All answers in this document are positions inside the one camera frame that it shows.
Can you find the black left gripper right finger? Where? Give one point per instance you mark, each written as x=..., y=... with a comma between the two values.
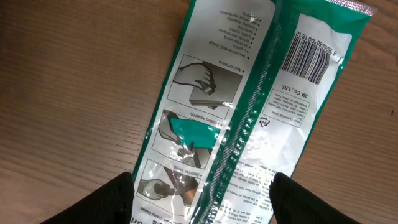
x=294, y=204

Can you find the green white 3M package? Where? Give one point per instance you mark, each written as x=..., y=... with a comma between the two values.
x=245, y=88

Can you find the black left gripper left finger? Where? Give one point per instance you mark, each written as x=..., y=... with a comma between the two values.
x=109, y=204

